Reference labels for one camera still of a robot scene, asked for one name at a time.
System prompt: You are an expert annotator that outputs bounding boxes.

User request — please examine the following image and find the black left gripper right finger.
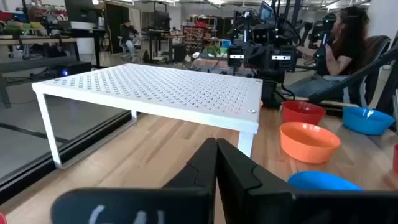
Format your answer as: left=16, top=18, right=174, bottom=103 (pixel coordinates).
left=216, top=138, right=398, bottom=224

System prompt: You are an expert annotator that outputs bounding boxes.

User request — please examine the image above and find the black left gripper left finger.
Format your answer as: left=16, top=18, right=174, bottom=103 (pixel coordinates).
left=50, top=137, right=218, bottom=224

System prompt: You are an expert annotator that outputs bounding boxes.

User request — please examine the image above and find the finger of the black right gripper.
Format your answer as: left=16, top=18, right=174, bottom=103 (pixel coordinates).
left=226, top=45, right=259, bottom=69
left=259, top=45, right=297, bottom=72

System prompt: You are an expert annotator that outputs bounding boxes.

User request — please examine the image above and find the blue plastic mini bowl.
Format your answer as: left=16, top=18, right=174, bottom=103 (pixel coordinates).
left=342, top=106, right=396, bottom=136
left=287, top=170, right=364, bottom=192

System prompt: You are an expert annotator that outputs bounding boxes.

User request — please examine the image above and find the green leafy background plant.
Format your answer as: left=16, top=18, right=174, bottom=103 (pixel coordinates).
left=203, top=44, right=229, bottom=59

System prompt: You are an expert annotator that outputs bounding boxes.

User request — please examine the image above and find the background storage rack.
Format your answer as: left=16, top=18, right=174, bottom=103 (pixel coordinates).
left=182, top=15, right=218, bottom=55

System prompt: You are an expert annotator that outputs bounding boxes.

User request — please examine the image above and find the person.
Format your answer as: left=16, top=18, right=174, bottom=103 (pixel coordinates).
left=120, top=19, right=141, bottom=60
left=285, top=6, right=371, bottom=100

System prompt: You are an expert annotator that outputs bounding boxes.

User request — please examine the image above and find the white perforated metal shelf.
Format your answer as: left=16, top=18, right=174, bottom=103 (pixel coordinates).
left=31, top=63, right=264, bottom=170

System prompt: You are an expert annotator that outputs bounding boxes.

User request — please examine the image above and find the black office chair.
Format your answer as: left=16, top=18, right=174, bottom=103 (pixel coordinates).
left=341, top=35, right=393, bottom=108

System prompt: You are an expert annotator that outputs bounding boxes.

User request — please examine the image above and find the black box with blue light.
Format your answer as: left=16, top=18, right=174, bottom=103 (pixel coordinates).
left=46, top=60, right=93, bottom=79

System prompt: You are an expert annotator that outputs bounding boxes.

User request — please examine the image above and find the black background monitor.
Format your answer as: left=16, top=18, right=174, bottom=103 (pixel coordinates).
left=64, top=0, right=94, bottom=23

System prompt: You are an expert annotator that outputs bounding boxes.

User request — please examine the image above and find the wooden background table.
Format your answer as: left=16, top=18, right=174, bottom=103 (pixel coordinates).
left=0, top=34, right=78, bottom=60

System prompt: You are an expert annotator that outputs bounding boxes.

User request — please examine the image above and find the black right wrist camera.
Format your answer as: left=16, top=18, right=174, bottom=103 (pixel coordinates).
left=251, top=26, right=271, bottom=45

